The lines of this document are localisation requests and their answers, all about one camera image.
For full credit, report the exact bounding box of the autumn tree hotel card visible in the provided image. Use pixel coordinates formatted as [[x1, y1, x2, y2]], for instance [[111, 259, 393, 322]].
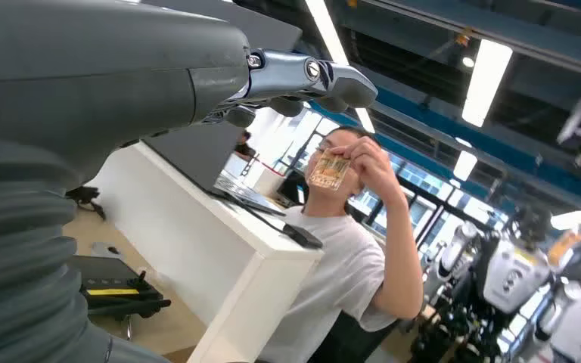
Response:
[[308, 150, 352, 192]]

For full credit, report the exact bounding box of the person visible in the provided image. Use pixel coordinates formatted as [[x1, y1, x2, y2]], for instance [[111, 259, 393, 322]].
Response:
[[257, 125, 425, 363], [234, 129, 257, 163]]

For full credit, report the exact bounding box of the black monitor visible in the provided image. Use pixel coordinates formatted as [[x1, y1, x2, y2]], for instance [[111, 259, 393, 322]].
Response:
[[276, 170, 307, 206]]

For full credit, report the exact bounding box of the rectangular ceiling light panel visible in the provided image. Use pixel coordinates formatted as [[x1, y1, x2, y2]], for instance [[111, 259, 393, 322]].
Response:
[[462, 39, 514, 128], [551, 209, 581, 231], [453, 150, 478, 182]]

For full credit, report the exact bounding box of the black power adapter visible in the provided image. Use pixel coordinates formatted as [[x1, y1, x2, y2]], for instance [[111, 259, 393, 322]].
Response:
[[282, 224, 324, 250]]

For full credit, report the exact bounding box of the grey laptop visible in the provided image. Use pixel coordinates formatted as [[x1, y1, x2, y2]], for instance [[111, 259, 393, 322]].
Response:
[[140, 0, 304, 217]]

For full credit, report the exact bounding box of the long ceiling light strip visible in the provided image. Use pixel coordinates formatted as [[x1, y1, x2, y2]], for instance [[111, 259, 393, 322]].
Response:
[[304, 0, 376, 134]]

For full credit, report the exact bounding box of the black and white humanoid robot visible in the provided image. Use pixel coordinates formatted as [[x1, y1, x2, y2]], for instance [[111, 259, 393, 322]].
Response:
[[413, 206, 555, 363]]

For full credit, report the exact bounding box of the black handheld controller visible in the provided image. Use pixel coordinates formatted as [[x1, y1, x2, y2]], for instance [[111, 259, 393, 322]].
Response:
[[67, 255, 172, 321]]

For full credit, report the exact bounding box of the black adapter cable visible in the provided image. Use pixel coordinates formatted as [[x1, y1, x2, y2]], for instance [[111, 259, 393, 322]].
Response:
[[215, 190, 291, 232]]

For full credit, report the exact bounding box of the black cable bundle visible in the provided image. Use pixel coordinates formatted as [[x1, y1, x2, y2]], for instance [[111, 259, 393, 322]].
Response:
[[66, 186, 107, 220]]

